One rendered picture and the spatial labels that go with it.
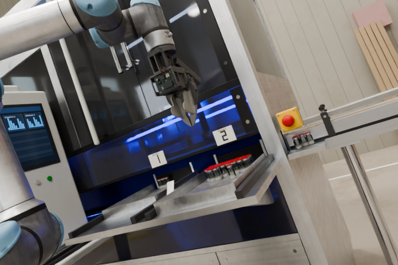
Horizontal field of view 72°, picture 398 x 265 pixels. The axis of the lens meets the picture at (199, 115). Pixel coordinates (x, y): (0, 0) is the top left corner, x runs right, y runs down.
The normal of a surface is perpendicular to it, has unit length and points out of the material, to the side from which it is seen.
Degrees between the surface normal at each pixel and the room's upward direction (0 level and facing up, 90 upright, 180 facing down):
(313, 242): 90
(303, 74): 90
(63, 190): 90
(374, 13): 90
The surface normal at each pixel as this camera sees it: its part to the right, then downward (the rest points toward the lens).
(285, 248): -0.43, 0.09
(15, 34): 0.25, 0.33
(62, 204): 0.84, -0.34
